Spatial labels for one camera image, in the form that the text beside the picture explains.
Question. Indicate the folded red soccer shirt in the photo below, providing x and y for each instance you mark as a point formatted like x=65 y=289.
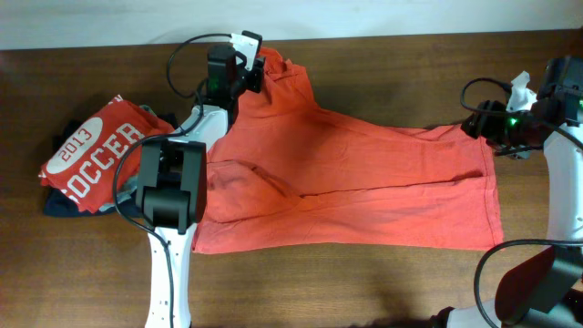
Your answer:
x=83 y=168

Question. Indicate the folded grey shirt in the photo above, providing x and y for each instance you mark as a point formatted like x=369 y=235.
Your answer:
x=125 y=192

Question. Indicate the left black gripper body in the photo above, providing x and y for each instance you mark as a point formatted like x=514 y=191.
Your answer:
x=250 y=79

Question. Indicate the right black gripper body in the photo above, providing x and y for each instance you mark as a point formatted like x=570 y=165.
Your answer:
x=508 y=135

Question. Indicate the folded navy shirt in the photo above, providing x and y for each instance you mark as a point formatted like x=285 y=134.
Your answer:
x=60 y=206

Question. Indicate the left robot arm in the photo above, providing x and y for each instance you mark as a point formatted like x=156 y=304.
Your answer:
x=172 y=179

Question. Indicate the orange soccer t-shirt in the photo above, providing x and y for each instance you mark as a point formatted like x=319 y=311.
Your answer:
x=290 y=172

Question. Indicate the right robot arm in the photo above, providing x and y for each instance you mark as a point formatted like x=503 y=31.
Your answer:
x=539 y=292

